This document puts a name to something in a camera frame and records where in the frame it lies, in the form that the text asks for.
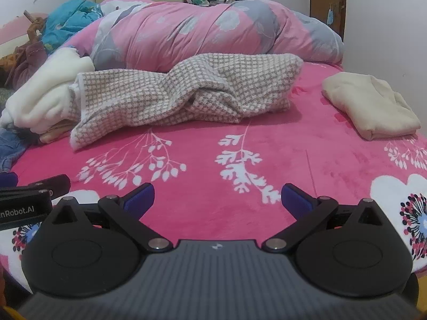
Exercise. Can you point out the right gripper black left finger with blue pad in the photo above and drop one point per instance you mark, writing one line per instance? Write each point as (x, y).
(84, 250)

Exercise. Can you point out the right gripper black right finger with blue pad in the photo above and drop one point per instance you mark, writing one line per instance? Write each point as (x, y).
(347, 250)

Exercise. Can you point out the beige white houndstooth cardigan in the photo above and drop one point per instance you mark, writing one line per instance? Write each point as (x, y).
(224, 88)

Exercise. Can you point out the blue denim garment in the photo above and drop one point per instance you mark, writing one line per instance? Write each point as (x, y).
(14, 143)

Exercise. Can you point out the white fleece blanket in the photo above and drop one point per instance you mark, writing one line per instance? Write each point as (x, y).
(42, 101)

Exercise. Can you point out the person lying on bed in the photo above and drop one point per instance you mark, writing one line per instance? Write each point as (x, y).
(18, 67)

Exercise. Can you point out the folded cream garment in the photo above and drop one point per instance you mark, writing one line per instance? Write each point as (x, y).
(376, 111)

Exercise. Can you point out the pink floral bed sheet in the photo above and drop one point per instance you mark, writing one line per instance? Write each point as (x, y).
(221, 181)

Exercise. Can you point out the pink bed headboard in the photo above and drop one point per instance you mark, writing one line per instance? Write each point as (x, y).
(14, 34)

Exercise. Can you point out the blue crumpled cloth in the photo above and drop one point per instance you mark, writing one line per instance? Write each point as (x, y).
(67, 20)

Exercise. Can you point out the pink grey floral duvet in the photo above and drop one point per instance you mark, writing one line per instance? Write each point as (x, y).
(155, 36)

